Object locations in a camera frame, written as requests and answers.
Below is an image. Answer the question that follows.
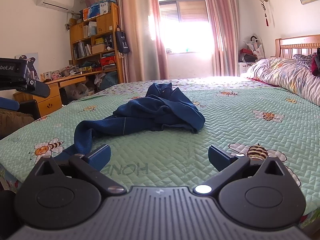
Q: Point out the window with shutters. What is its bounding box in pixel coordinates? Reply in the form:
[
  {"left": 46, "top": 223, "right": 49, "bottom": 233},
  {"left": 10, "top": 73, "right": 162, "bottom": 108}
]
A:
[{"left": 159, "top": 0, "right": 213, "bottom": 54}]

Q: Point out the left pink curtain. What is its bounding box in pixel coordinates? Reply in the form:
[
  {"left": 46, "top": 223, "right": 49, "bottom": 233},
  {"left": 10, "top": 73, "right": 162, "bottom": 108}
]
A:
[{"left": 117, "top": 0, "right": 169, "bottom": 82}]

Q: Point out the red hanging tassel ornament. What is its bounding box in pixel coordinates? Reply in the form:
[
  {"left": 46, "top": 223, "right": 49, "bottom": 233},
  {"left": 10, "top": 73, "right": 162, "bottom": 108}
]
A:
[{"left": 264, "top": 10, "right": 269, "bottom": 27}]

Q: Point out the wooden bookshelf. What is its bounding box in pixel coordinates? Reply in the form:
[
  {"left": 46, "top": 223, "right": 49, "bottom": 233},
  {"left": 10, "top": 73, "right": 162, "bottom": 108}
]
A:
[{"left": 69, "top": 2, "right": 124, "bottom": 83}]

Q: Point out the green bee quilted bedspread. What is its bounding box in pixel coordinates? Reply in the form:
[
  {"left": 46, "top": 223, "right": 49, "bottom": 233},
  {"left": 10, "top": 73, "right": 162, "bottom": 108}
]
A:
[{"left": 1, "top": 77, "right": 319, "bottom": 213}]

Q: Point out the dark hanging tote bag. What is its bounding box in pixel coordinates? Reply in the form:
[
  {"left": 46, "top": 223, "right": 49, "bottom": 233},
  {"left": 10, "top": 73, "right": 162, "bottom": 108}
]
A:
[{"left": 115, "top": 27, "right": 130, "bottom": 54}]

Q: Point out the wooden corner desk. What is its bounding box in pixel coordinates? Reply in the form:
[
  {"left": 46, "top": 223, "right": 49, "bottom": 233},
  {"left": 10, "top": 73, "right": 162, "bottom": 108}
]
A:
[{"left": 14, "top": 71, "right": 102, "bottom": 117}]

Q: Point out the floral folded duvet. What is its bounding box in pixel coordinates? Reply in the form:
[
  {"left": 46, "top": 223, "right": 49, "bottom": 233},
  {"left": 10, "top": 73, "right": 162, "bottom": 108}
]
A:
[{"left": 246, "top": 57, "right": 319, "bottom": 106}]

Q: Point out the cluttered bedside table pile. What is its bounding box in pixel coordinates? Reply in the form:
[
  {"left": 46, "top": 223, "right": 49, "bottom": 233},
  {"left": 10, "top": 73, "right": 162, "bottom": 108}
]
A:
[{"left": 238, "top": 35, "right": 265, "bottom": 74}]

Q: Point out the dark clothes pile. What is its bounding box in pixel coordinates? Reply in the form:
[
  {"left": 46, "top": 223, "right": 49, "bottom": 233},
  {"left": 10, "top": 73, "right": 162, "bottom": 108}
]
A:
[{"left": 310, "top": 48, "right": 320, "bottom": 76}]

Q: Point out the dark blue knit sweater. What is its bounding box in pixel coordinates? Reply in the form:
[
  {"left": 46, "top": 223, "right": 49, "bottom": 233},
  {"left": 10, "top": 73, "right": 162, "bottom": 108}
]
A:
[{"left": 54, "top": 83, "right": 205, "bottom": 164}]

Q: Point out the right pink curtain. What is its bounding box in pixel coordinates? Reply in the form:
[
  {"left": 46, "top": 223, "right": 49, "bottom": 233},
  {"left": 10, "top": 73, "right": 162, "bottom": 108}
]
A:
[{"left": 206, "top": 0, "right": 240, "bottom": 76}]

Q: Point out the wooden headboard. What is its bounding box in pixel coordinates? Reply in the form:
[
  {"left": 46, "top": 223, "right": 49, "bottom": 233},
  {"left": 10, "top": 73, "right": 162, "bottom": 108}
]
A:
[{"left": 275, "top": 34, "right": 320, "bottom": 59}]

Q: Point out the pink curtain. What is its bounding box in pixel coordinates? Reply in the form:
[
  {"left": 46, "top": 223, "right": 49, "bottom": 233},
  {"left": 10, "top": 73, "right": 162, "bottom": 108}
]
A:
[
  {"left": 117, "top": 0, "right": 169, "bottom": 82},
  {"left": 206, "top": 0, "right": 240, "bottom": 76}
]

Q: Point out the brown chair cushion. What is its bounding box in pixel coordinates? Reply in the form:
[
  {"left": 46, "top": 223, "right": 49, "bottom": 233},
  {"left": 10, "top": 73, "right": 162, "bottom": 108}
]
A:
[{"left": 0, "top": 109, "right": 35, "bottom": 139}]

